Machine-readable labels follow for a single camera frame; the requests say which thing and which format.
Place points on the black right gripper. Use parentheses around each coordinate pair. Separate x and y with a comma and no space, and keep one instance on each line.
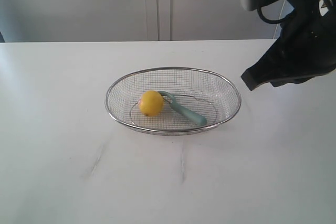
(304,50)

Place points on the teal handled peeler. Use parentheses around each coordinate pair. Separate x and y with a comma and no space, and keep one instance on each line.
(183,111)

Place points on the yellow lemon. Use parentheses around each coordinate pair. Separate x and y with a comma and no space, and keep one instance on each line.
(151,103)

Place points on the oval metal wire basket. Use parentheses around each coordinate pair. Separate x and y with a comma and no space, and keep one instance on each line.
(204,92)

